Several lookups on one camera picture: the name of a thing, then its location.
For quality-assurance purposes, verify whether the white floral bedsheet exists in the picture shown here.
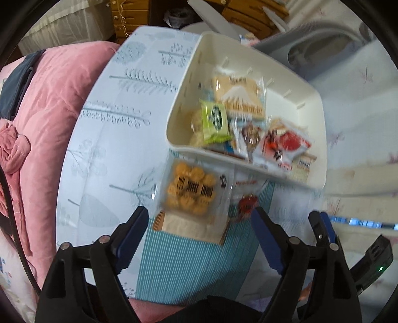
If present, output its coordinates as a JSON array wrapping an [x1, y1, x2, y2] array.
[[280, 0, 398, 280]]

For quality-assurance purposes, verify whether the white leaf print lap table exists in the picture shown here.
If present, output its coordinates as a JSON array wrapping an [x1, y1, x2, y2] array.
[[56, 26, 325, 306]]

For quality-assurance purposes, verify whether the striped beige snack packet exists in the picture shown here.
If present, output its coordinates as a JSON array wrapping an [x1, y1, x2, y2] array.
[[292, 152, 318, 184]]

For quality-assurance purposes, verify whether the clear brown snack packet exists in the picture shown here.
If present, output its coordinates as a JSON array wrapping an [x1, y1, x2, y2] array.
[[230, 120, 265, 162]]

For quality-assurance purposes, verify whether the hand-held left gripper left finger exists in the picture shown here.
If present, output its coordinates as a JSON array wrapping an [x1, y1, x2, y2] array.
[[36, 206, 149, 323]]

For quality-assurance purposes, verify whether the golden cookie clear packet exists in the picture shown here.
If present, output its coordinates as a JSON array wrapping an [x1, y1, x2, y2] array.
[[155, 158, 231, 218]]

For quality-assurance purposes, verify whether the red white snack packet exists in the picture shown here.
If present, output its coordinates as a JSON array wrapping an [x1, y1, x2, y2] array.
[[253, 124, 313, 171]]

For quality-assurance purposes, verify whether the green snack packet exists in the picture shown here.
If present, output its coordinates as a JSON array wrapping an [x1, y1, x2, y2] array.
[[200, 99, 233, 145]]

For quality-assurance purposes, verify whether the wooden desk with drawers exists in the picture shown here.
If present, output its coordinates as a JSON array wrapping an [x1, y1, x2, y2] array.
[[110, 0, 290, 38]]

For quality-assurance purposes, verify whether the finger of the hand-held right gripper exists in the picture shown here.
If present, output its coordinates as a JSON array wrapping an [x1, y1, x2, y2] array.
[[308, 209, 338, 249]]

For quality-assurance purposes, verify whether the teal striped mat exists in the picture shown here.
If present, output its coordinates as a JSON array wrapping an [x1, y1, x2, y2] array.
[[137, 180, 277, 306]]

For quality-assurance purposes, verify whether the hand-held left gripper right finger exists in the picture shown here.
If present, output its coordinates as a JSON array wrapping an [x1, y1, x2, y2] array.
[[250, 207, 363, 323]]

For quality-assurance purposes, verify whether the trash bin with plastic bag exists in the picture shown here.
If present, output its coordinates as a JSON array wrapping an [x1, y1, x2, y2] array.
[[163, 8, 188, 30]]

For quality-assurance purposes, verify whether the brown paper packet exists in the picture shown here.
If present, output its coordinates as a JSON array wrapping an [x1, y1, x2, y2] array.
[[152, 210, 231, 246]]

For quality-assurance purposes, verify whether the clear red print packet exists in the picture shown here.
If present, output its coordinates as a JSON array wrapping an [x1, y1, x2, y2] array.
[[229, 177, 268, 222]]

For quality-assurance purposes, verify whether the black cable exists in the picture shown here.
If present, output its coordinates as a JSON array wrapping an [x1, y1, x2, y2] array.
[[0, 168, 42, 293]]

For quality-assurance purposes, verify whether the grey office chair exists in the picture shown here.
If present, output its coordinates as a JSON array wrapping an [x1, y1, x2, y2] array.
[[180, 0, 374, 82]]

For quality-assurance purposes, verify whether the pink blanket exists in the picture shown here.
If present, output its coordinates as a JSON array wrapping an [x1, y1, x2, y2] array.
[[0, 42, 122, 283]]

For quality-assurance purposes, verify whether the white plastic basket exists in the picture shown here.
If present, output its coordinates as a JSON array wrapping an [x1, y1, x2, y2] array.
[[165, 31, 327, 190]]

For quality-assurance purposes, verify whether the dark blue cloth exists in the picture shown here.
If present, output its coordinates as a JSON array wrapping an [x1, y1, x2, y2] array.
[[0, 50, 47, 120]]

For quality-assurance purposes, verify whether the pale round cookie packet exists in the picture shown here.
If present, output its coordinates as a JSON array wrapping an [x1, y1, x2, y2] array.
[[189, 109, 206, 147]]

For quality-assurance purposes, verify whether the white pleated cloth cover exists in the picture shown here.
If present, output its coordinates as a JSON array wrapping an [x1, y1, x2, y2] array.
[[19, 0, 112, 56]]

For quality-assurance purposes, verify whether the beige mountain print snack packet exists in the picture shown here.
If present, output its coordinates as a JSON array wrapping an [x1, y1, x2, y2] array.
[[213, 75, 267, 121]]

